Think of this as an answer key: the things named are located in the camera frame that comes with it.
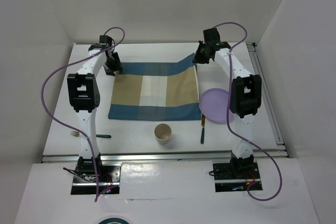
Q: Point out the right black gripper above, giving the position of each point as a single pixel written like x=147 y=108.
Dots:
x=197 y=59

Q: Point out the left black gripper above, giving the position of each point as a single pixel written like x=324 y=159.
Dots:
x=117 y=66

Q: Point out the blue tan white placemat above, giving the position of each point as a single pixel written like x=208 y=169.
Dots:
x=156 y=91

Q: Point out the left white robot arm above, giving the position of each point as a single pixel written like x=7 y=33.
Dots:
x=84 y=97

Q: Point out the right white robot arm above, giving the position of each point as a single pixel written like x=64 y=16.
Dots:
x=243 y=100

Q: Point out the purple plate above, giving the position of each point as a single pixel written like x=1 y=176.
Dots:
x=213 y=105

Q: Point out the beige cup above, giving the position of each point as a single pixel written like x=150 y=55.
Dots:
x=162 y=133

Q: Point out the green round sticker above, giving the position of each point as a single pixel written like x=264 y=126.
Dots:
x=114 y=220

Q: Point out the right aluminium rail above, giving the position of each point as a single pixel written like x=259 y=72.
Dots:
x=266 y=100

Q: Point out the aluminium rail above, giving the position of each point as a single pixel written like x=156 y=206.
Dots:
x=280 y=152
x=266 y=100

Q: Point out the green handled gold knife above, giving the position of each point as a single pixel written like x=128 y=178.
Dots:
x=203 y=129

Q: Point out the green handled gold fork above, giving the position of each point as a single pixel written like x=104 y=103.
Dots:
x=78 y=134

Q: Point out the front aluminium rail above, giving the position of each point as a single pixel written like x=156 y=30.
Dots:
x=280 y=152

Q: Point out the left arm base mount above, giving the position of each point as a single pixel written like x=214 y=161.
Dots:
x=84 y=178

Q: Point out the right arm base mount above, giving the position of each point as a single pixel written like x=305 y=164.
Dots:
x=226 y=181

